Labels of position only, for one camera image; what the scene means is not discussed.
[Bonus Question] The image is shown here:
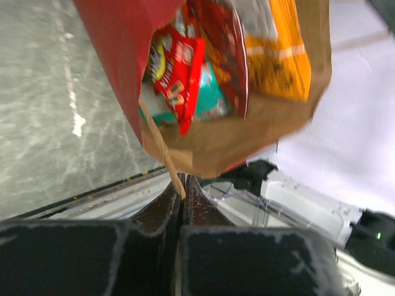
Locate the teal snack packet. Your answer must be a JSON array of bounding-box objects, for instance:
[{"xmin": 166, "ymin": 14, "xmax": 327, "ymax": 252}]
[{"xmin": 140, "ymin": 62, "xmax": 231, "ymax": 125}]

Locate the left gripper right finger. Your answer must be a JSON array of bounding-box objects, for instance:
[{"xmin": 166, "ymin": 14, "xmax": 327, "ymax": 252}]
[{"xmin": 183, "ymin": 175, "xmax": 235, "ymax": 226}]

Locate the red paper bag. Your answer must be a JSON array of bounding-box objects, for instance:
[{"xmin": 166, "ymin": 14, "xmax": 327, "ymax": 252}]
[{"xmin": 75, "ymin": 1, "xmax": 331, "ymax": 194}]

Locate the red KitKat packet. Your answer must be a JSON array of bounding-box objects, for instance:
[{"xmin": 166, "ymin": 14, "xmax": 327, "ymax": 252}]
[{"xmin": 152, "ymin": 25, "xmax": 205, "ymax": 135}]

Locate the orange snack bag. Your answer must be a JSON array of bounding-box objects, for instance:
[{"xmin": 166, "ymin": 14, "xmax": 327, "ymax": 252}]
[{"xmin": 236, "ymin": 0, "xmax": 312, "ymax": 102}]

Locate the yellow M&M's packet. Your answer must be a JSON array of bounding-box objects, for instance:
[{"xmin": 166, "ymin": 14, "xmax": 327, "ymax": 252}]
[{"xmin": 147, "ymin": 33, "xmax": 173, "ymax": 83}]

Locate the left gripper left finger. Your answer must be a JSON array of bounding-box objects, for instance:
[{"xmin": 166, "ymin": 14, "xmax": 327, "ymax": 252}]
[{"xmin": 131, "ymin": 182, "xmax": 181, "ymax": 236}]

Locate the red Doritos bag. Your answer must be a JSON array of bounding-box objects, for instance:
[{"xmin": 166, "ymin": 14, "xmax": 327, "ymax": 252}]
[{"xmin": 186, "ymin": 1, "xmax": 249, "ymax": 118}]

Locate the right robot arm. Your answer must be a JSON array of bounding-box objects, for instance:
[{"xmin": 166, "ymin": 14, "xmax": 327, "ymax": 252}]
[{"xmin": 222, "ymin": 160, "xmax": 394, "ymax": 276}]

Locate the aluminium frame rail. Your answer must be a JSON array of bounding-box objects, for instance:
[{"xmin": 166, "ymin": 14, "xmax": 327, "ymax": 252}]
[{"xmin": 1, "ymin": 168, "xmax": 171, "ymax": 226}]

